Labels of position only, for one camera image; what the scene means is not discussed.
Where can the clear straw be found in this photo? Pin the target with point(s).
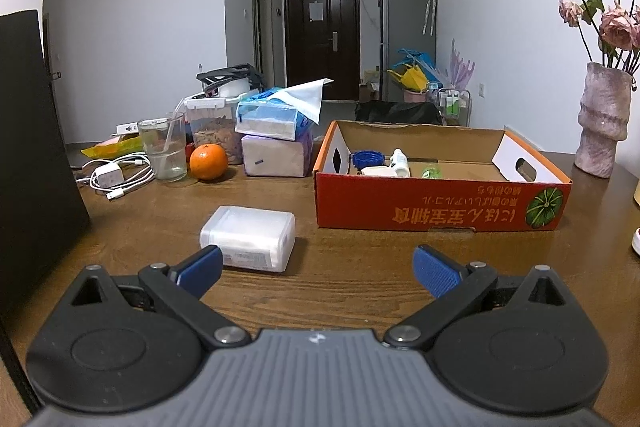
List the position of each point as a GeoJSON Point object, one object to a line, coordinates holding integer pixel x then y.
{"type": "Point", "coordinates": [174, 129]}

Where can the white plastic case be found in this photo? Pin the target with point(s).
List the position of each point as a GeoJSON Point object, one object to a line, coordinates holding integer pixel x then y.
{"type": "Point", "coordinates": [250, 234]}

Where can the red and white lint brush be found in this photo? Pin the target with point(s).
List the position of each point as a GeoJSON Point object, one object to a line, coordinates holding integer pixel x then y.
{"type": "Point", "coordinates": [636, 241]}

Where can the blue bottle cap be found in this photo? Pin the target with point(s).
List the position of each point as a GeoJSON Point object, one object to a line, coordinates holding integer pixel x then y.
{"type": "Point", "coordinates": [367, 158]}

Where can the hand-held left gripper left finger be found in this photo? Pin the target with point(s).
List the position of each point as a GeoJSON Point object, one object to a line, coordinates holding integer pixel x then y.
{"type": "Point", "coordinates": [200, 266]}

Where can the clear food container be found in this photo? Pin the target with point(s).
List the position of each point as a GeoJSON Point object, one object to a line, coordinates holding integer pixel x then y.
{"type": "Point", "coordinates": [212, 134]}

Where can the pink bucket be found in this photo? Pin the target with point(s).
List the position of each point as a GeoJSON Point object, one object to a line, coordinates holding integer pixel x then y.
{"type": "Point", "coordinates": [414, 95]}

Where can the white folded umbrella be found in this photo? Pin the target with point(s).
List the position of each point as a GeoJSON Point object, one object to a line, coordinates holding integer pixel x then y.
{"type": "Point", "coordinates": [431, 2]}

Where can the black paper bag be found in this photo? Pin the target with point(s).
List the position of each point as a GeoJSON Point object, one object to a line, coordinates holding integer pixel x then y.
{"type": "Point", "coordinates": [35, 157]}

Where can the white trolley with bottles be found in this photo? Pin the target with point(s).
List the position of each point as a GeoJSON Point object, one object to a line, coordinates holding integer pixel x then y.
{"type": "Point", "coordinates": [450, 107]}

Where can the blue tissue pack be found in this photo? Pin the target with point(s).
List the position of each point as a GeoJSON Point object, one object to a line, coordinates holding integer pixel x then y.
{"type": "Point", "coordinates": [265, 119]}

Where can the green spray bottle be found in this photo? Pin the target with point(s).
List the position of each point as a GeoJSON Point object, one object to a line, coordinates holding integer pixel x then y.
{"type": "Point", "coordinates": [431, 170]}

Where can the red cardboard box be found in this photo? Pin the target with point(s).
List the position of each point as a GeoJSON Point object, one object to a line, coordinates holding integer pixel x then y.
{"type": "Point", "coordinates": [400, 202]}

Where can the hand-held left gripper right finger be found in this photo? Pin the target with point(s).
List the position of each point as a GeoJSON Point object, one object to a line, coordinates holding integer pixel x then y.
{"type": "Point", "coordinates": [434, 269]}

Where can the dark brown door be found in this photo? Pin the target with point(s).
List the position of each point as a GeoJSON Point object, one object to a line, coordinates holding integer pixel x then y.
{"type": "Point", "coordinates": [320, 57]}

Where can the pink textured vase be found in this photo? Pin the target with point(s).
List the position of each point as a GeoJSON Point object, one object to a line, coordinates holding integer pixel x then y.
{"type": "Point", "coordinates": [602, 122]}

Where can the yellow packet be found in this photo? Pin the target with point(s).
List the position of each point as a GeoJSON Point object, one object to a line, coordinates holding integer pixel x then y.
{"type": "Point", "coordinates": [112, 148]}

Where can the grey refrigerator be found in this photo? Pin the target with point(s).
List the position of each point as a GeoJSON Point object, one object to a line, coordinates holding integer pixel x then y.
{"type": "Point", "coordinates": [405, 27]}

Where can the white spray bottle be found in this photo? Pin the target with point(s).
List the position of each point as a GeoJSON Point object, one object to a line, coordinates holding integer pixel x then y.
{"type": "Point", "coordinates": [399, 162]}

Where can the clear drinking glass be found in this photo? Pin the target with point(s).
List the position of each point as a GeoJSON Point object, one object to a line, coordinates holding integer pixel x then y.
{"type": "Point", "coordinates": [162, 157]}

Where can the small white box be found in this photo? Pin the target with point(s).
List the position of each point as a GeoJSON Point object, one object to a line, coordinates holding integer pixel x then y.
{"type": "Point", "coordinates": [129, 128]}

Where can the orange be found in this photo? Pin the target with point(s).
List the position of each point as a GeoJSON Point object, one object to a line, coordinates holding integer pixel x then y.
{"type": "Point", "coordinates": [208, 162]}

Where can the blue and yellow bags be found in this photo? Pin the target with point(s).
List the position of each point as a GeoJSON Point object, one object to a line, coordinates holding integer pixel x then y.
{"type": "Point", "coordinates": [415, 74]}

